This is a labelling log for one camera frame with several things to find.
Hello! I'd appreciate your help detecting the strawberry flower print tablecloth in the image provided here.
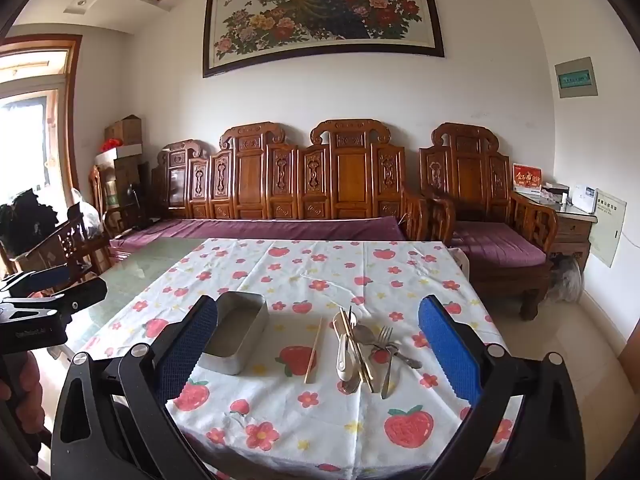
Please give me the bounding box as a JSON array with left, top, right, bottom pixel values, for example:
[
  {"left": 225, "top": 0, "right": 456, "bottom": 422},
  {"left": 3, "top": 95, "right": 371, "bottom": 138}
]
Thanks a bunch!
[{"left": 75, "top": 237, "right": 523, "bottom": 480}]

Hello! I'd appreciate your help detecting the white box-shaped device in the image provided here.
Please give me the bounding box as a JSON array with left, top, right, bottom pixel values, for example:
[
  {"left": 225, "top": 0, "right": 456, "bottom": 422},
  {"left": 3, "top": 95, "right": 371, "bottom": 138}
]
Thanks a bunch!
[{"left": 570, "top": 185, "right": 598, "bottom": 213}]

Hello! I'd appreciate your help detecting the carved wooden armchair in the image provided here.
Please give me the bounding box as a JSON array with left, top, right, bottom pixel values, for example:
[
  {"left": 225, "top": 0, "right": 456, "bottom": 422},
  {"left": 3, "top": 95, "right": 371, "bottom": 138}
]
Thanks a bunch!
[{"left": 419, "top": 122, "right": 560, "bottom": 321}]

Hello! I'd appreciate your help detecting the wooden side table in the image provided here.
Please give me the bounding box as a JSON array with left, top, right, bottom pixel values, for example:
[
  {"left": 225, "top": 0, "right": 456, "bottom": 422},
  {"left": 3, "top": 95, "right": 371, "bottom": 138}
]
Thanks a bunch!
[{"left": 515, "top": 190, "right": 598, "bottom": 273}]

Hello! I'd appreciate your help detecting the metal fork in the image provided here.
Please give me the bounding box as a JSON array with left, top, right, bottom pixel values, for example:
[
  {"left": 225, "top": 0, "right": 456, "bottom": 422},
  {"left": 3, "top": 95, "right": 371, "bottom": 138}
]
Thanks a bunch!
[
  {"left": 372, "top": 340, "right": 423, "bottom": 370},
  {"left": 377, "top": 326, "right": 399, "bottom": 400}
]

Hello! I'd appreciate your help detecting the person's left hand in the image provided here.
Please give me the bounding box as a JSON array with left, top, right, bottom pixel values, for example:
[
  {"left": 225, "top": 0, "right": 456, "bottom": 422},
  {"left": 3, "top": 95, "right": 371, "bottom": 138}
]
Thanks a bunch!
[{"left": 0, "top": 352, "right": 45, "bottom": 456}]

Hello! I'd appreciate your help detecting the framed peacock flower painting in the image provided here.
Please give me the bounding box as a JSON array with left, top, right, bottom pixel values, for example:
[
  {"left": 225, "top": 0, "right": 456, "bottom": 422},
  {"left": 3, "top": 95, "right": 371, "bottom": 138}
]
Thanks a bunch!
[{"left": 202, "top": 0, "right": 446, "bottom": 79}]

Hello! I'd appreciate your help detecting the crumpled clear plastic bag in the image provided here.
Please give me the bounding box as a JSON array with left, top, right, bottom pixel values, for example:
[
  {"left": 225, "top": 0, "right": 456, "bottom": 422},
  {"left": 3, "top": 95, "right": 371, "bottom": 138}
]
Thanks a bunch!
[{"left": 70, "top": 187, "right": 104, "bottom": 238}]

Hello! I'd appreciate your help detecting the wooden door frame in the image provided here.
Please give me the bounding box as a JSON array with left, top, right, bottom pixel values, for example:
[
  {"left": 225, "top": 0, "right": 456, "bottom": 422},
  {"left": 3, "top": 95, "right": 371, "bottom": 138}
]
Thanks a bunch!
[{"left": 0, "top": 34, "right": 83, "bottom": 211}]

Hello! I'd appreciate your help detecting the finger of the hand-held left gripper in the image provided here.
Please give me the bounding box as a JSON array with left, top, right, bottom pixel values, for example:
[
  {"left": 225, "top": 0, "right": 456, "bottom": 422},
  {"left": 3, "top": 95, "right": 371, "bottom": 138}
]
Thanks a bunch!
[
  {"left": 0, "top": 277, "right": 109, "bottom": 323},
  {"left": 0, "top": 262, "right": 76, "bottom": 297}
]

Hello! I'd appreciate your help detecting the purple armchair cushion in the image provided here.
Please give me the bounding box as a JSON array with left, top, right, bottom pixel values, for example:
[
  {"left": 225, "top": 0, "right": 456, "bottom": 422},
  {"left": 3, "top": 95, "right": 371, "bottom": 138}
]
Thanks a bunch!
[{"left": 452, "top": 220, "right": 548, "bottom": 267}]

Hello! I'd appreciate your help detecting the rectangular metal container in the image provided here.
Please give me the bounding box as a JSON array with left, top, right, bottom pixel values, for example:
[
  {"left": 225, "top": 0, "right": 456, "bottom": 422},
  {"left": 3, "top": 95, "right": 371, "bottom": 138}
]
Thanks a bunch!
[{"left": 200, "top": 291, "right": 270, "bottom": 376}]

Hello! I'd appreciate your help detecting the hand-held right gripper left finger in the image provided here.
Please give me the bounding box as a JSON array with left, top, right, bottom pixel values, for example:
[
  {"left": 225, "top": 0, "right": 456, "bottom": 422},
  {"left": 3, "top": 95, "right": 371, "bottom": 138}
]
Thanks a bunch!
[{"left": 50, "top": 295, "right": 221, "bottom": 480}]

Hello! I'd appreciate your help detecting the tall brown cardboard box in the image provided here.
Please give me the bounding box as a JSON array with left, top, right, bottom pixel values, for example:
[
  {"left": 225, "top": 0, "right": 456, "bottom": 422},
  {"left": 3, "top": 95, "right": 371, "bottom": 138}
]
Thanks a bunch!
[{"left": 112, "top": 157, "right": 142, "bottom": 206}]

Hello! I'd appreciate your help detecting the black cloth pile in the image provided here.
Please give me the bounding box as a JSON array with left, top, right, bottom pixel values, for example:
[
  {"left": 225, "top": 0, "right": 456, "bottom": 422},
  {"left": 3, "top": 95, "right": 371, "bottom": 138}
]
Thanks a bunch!
[{"left": 0, "top": 189, "right": 58, "bottom": 257}]

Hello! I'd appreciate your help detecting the flat white box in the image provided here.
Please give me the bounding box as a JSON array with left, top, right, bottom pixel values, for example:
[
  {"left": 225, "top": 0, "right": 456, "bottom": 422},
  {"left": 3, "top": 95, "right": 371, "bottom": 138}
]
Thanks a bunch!
[{"left": 95, "top": 144, "right": 143, "bottom": 168}]

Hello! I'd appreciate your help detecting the dark carved wooden chair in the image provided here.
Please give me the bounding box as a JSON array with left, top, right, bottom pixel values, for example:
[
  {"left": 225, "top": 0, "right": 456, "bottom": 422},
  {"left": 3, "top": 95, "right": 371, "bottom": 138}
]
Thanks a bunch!
[{"left": 15, "top": 202, "right": 108, "bottom": 283}]

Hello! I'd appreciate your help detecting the long purple sofa cushion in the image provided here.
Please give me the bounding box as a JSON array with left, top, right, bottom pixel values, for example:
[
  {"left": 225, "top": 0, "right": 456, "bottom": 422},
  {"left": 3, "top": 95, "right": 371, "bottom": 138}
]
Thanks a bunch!
[{"left": 110, "top": 216, "right": 407, "bottom": 257}]

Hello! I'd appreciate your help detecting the tissue box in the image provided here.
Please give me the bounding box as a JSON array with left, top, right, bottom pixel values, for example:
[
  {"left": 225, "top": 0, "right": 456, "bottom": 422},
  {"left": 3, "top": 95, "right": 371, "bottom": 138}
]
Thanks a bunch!
[{"left": 542, "top": 182, "right": 571, "bottom": 206}]

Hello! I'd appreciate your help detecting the grey wall panel box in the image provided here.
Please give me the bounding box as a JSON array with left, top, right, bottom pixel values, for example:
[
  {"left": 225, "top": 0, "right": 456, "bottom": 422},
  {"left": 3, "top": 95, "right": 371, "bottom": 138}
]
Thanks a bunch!
[{"left": 554, "top": 56, "right": 599, "bottom": 99}]

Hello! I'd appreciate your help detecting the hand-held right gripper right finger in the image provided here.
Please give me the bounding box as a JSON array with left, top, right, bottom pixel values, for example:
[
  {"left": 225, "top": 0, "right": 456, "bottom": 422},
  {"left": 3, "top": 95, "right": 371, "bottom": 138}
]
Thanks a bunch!
[{"left": 418, "top": 294, "right": 587, "bottom": 480}]

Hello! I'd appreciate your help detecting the small brown cardboard box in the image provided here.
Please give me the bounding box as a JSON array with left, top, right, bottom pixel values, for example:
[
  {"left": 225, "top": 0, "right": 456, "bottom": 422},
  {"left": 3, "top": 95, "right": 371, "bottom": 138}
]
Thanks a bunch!
[{"left": 104, "top": 115, "right": 143, "bottom": 147}]

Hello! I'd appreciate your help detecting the carved wooden sofa bench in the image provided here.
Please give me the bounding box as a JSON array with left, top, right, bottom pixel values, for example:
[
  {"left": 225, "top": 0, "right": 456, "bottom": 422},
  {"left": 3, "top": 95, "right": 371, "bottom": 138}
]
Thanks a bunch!
[{"left": 102, "top": 120, "right": 441, "bottom": 261}]

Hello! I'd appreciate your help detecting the wooden chopstick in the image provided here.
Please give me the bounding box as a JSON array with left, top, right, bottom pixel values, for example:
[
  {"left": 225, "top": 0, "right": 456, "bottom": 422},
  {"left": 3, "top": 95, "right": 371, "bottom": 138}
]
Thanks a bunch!
[
  {"left": 342, "top": 310, "right": 371, "bottom": 392},
  {"left": 304, "top": 316, "right": 323, "bottom": 385},
  {"left": 339, "top": 308, "right": 375, "bottom": 394}
]

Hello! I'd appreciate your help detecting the white wall cabinet door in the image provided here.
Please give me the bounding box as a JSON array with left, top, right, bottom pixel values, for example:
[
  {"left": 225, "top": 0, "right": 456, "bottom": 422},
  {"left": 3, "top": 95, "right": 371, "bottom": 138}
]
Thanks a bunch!
[{"left": 588, "top": 189, "right": 627, "bottom": 268}]

